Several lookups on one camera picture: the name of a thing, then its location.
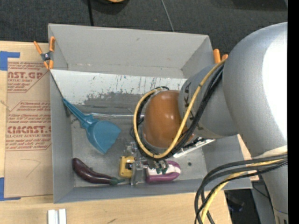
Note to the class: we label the purple toy eggplant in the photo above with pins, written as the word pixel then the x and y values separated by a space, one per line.
pixel 90 174

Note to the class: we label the blue plastic dustpan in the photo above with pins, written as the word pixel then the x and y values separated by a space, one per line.
pixel 102 134

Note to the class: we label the grey metal bin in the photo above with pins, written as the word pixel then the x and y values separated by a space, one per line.
pixel 130 55

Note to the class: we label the clear plastic tube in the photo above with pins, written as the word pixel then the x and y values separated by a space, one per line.
pixel 105 115

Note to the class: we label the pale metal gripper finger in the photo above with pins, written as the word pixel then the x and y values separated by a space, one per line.
pixel 132 148
pixel 138 175

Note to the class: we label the brown cardboard board red print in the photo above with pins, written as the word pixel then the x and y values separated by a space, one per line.
pixel 28 125

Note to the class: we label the yellow block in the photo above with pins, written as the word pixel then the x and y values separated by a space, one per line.
pixel 123 169

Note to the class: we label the purple and white toy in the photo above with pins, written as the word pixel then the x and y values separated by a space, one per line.
pixel 163 177

